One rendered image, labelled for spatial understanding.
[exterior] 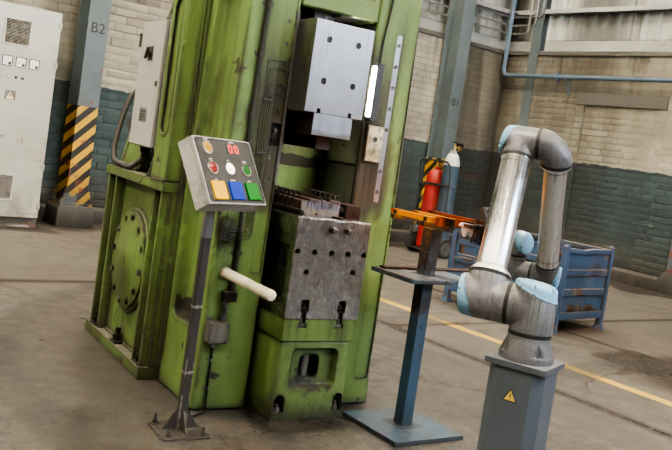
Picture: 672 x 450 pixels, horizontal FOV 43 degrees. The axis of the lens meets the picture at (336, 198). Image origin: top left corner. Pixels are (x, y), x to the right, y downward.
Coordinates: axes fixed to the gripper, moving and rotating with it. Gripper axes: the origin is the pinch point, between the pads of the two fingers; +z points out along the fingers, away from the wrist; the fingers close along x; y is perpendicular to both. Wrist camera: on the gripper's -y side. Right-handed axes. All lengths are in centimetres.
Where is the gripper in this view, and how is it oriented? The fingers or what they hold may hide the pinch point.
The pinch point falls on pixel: (464, 223)
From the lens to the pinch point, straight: 375.7
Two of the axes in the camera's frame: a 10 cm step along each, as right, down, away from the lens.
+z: -5.8, -1.4, 8.1
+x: 8.0, 0.8, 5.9
